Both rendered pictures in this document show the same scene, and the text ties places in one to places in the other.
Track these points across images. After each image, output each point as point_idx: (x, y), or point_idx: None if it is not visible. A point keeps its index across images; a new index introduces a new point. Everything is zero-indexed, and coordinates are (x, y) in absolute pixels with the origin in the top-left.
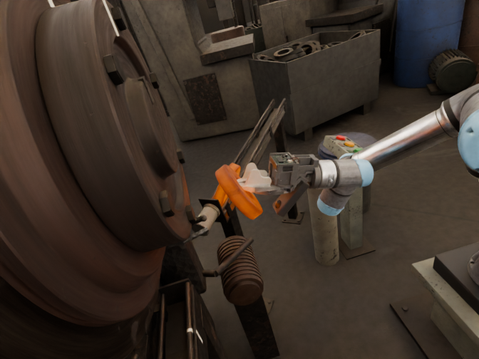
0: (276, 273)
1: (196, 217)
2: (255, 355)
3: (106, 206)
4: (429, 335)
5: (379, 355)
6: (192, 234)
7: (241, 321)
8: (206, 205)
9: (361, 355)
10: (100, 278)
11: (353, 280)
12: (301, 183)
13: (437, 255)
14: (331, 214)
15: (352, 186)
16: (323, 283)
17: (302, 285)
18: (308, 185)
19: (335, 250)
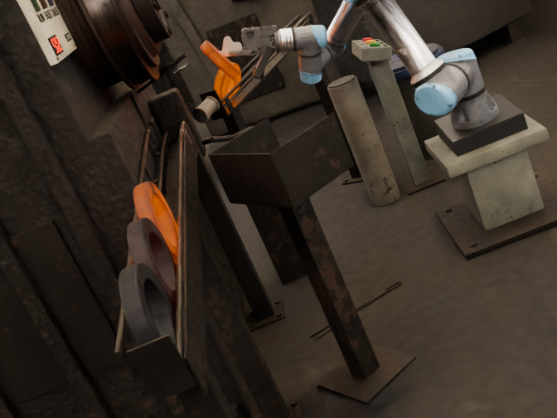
0: (321, 226)
1: (180, 56)
2: (277, 269)
3: (135, 1)
4: (461, 221)
5: (408, 248)
6: (178, 68)
7: (250, 212)
8: (205, 98)
9: (389, 254)
10: (134, 24)
11: (408, 208)
12: (266, 46)
13: (435, 120)
14: (310, 81)
15: (310, 45)
16: (373, 219)
17: (348, 226)
18: (273, 47)
19: (386, 179)
